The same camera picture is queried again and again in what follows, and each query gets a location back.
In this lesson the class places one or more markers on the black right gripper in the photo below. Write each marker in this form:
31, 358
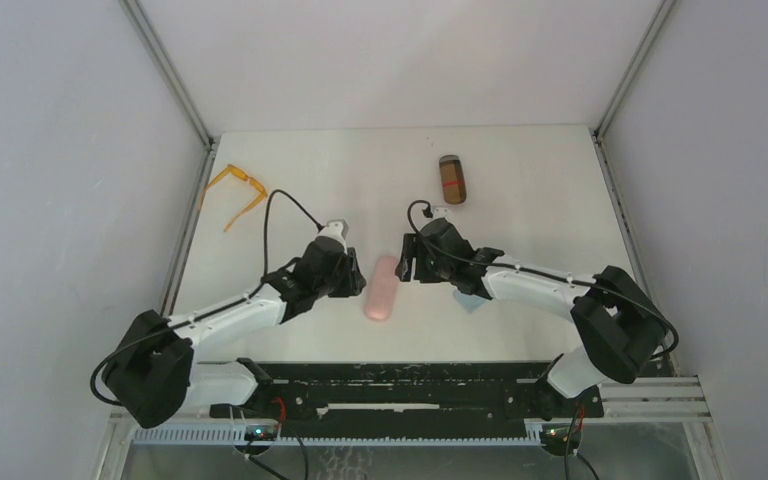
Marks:
416, 258

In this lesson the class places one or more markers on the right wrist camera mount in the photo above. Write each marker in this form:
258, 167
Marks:
436, 212

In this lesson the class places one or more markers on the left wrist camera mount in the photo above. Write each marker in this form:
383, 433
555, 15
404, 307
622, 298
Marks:
336, 230

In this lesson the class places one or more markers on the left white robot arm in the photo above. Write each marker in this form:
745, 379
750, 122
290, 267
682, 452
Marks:
160, 365

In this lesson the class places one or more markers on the aluminium frame post right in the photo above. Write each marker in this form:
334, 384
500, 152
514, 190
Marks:
640, 55

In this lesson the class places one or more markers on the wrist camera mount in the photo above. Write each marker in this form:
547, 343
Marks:
436, 212
336, 230

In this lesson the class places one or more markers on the light blue cloth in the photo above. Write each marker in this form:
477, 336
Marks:
470, 303

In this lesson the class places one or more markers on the orange translucent sunglasses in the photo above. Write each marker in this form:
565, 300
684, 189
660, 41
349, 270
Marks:
246, 190

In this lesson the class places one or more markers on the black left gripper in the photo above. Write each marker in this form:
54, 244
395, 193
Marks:
345, 274

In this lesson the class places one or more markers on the aluminium frame post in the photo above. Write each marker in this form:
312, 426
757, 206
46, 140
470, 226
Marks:
152, 42
640, 55

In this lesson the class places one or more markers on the brown glasses case red stripe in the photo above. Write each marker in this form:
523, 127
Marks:
452, 180

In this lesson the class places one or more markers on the aluminium frame post left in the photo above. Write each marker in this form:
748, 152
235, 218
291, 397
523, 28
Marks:
152, 42

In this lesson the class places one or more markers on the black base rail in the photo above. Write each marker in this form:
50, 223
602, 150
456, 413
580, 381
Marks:
408, 401

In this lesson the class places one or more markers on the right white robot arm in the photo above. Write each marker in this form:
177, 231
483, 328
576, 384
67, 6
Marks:
619, 327

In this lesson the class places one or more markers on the pink glasses case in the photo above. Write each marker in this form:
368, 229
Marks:
382, 289

